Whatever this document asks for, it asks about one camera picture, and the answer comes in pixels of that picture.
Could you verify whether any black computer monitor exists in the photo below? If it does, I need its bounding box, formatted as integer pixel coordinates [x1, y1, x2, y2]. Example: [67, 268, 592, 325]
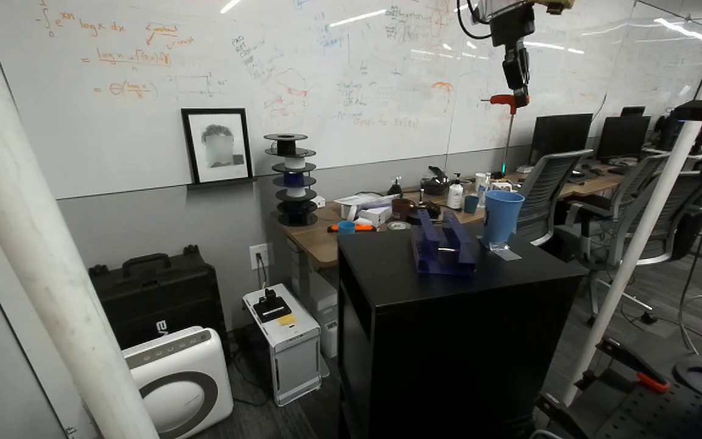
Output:
[529, 115, 592, 164]

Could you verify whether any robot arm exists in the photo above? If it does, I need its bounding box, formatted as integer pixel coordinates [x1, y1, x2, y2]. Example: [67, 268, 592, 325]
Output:
[469, 0, 576, 92]

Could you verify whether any whiteboard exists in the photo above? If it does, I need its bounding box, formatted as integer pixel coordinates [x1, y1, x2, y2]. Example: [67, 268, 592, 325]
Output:
[0, 0, 702, 198]

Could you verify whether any black carrying case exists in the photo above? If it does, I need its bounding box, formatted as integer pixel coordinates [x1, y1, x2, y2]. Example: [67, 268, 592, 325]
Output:
[89, 244, 227, 350]

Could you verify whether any large blue cup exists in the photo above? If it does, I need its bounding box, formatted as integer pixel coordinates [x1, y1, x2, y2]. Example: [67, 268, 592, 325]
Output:
[486, 191, 525, 247]

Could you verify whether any wall power outlet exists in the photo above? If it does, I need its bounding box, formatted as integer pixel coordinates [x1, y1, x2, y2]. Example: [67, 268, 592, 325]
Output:
[250, 244, 272, 268]

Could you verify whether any white tripod pole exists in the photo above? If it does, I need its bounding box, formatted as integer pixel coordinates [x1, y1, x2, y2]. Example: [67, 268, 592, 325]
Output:
[560, 7, 702, 409]

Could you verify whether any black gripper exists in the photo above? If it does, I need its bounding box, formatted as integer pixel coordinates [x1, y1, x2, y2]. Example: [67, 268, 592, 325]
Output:
[490, 6, 535, 90]

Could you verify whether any grey office chair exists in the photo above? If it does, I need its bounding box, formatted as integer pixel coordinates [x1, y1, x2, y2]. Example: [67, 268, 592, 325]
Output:
[517, 148, 587, 247]

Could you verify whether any small blue cup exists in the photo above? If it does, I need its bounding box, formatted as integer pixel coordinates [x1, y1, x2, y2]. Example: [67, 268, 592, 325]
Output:
[339, 220, 356, 235]

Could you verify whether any orange box cutter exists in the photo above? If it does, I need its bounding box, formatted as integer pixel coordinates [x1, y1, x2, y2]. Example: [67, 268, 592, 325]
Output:
[328, 223, 375, 235]

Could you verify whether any blue orange tool rack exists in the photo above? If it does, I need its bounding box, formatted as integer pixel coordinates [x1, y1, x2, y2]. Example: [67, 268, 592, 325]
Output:
[413, 213, 480, 279]

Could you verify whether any white air purifier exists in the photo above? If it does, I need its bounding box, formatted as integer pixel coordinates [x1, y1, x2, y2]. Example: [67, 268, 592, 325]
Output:
[124, 326, 235, 439]

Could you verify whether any white computer box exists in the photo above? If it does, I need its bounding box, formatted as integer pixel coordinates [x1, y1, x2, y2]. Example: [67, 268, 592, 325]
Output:
[245, 283, 323, 408]

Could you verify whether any black cabinet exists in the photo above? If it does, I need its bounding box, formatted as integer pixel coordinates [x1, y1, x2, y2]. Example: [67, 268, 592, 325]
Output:
[339, 233, 586, 439]

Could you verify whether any stack of filament spools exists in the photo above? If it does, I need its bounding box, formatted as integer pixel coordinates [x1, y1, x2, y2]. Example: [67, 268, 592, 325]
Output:
[267, 135, 317, 228]

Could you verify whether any framed portrait picture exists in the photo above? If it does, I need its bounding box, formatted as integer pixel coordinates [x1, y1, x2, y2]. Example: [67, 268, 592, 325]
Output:
[181, 107, 252, 185]

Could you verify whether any wooden desk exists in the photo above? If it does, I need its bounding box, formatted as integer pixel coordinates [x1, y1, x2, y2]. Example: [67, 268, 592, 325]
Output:
[276, 165, 626, 273]

